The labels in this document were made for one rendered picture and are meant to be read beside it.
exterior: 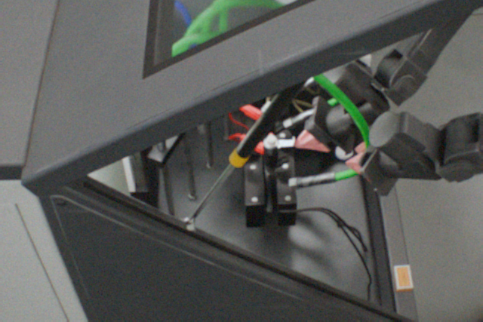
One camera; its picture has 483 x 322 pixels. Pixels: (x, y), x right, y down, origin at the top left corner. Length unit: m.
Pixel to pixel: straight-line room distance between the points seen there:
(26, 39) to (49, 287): 0.38
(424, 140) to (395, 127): 0.05
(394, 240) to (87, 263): 0.65
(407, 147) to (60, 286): 0.55
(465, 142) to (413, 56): 0.27
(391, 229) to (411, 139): 0.47
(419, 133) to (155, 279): 0.43
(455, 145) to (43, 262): 0.60
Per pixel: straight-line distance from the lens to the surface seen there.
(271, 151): 1.40
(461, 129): 1.06
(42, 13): 1.10
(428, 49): 1.28
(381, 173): 1.17
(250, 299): 1.16
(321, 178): 1.29
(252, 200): 1.47
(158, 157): 1.39
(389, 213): 1.51
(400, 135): 1.04
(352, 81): 1.25
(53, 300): 1.20
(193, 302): 1.17
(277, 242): 1.60
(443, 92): 3.12
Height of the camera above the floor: 2.18
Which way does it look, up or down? 50 degrees down
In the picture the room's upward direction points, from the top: 1 degrees counter-clockwise
